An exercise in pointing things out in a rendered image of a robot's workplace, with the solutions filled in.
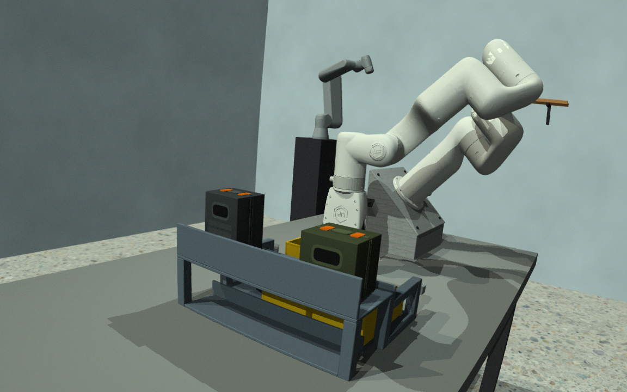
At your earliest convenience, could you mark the dark green case with handle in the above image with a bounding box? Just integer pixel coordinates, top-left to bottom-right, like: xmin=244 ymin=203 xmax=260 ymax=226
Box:
xmin=299 ymin=223 xmax=382 ymax=299

